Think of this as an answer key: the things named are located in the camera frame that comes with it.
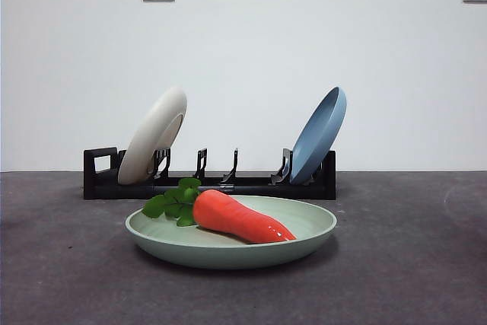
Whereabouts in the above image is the cream plate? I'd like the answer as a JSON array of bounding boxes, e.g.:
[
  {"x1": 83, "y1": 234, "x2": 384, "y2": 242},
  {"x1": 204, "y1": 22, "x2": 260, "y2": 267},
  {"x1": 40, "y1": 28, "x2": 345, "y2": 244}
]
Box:
[{"x1": 117, "y1": 86, "x2": 188, "y2": 186}]

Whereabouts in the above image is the green plate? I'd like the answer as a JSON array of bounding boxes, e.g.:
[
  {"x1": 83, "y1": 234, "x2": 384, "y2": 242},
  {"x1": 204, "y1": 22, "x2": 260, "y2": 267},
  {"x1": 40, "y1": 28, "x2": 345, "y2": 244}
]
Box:
[{"x1": 124, "y1": 194, "x2": 338, "y2": 269}]

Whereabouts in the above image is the orange carrot with green leaves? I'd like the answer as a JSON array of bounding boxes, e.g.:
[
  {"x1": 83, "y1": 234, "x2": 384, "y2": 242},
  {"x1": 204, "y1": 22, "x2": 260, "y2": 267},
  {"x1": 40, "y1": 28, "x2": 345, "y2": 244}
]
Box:
[{"x1": 142, "y1": 177, "x2": 298, "y2": 245}]

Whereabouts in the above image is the black plate rack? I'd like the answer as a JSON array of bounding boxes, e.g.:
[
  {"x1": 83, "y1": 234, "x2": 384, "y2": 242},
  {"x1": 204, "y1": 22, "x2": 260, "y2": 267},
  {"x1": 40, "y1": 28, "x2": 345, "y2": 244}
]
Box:
[{"x1": 83, "y1": 146, "x2": 337, "y2": 201}]

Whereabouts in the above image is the blue plate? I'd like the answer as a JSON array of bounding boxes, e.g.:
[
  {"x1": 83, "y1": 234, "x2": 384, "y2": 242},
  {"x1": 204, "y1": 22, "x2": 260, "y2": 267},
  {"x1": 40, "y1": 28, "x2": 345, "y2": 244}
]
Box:
[{"x1": 289, "y1": 87, "x2": 348, "y2": 185}]

